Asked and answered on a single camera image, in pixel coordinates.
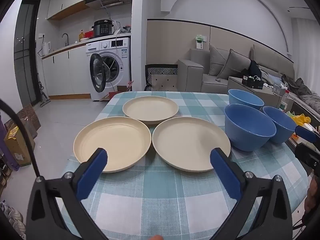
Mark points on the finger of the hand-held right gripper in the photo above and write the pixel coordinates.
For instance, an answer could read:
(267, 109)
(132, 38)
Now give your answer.
(305, 133)
(307, 155)

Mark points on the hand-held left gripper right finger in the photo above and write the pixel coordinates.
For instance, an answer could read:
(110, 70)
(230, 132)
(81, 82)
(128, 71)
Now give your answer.
(226, 175)

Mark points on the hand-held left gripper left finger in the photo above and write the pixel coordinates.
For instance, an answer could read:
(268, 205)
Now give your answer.
(92, 173)

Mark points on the cream plate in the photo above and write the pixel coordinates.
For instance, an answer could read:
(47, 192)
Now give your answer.
(150, 108)
(117, 140)
(185, 142)

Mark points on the large blue bowl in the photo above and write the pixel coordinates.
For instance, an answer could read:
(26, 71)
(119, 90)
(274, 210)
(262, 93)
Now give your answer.
(250, 130)

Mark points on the light blue bowl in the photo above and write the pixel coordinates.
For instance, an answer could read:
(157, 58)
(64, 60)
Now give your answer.
(246, 100)

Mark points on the yellow plastic bag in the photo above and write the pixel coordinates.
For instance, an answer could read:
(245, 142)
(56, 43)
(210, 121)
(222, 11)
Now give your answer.
(301, 120)

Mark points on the plastic bottle red cap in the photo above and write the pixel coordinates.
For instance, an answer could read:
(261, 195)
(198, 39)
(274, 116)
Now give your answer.
(284, 102)

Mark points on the dark grey jacket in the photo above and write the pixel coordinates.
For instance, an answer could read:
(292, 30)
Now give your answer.
(300, 87)

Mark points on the grey side cabinet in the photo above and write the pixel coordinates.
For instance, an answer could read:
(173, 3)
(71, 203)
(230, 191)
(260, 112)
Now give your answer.
(265, 96)

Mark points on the teal checkered tablecloth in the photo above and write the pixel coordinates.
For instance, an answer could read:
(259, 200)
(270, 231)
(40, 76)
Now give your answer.
(160, 192)

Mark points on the black box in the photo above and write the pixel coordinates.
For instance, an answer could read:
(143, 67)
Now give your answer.
(252, 83)

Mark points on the brown cardboard box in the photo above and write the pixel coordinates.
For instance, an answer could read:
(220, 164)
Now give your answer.
(18, 147)

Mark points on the black clothing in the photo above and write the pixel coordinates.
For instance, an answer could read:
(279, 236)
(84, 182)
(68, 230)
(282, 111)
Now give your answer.
(254, 68)

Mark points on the patterned flat boards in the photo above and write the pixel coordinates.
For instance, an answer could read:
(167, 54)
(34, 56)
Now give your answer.
(28, 116)

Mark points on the red cardboard box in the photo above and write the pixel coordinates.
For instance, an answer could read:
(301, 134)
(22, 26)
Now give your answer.
(122, 90)

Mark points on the white sneakers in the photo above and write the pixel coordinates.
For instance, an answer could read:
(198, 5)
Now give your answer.
(13, 217)

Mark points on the upright vacuum cleaner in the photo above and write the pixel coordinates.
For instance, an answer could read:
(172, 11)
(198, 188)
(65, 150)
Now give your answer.
(43, 97)

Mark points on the purple bag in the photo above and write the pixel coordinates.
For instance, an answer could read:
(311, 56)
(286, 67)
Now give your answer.
(6, 145)

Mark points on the grey sofa cushion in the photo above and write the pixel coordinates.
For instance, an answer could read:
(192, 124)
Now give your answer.
(235, 63)
(217, 60)

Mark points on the grey sofa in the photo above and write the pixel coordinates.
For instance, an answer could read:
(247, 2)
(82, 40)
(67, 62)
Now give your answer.
(191, 77)

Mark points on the white kitchen counter cabinets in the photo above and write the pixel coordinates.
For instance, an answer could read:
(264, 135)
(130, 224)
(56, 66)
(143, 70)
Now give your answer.
(67, 72)

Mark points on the beige diamond print cushion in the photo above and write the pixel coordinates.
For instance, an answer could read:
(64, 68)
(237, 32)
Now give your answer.
(165, 83)

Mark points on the white washing machine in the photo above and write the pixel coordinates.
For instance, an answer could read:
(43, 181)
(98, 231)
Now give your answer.
(120, 55)

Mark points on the black patterned chair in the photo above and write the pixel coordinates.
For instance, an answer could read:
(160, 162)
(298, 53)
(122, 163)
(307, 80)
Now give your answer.
(160, 69)

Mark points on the white electric kettle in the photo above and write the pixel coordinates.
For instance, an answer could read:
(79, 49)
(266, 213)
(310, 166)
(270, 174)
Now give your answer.
(46, 48)

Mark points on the green white box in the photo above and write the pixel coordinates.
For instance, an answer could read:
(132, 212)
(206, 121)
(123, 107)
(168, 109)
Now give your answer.
(199, 42)

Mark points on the dark glass door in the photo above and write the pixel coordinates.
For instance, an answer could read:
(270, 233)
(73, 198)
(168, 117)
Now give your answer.
(26, 55)

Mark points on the yellow bottle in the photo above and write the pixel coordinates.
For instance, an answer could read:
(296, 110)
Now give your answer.
(81, 36)

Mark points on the kitchen faucet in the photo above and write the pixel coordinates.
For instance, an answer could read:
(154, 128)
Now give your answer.
(65, 37)

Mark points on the black pressure cooker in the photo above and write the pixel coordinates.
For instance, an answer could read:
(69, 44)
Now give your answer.
(103, 28)

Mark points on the range hood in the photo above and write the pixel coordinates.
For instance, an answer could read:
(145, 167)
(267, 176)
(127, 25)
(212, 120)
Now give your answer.
(107, 0)

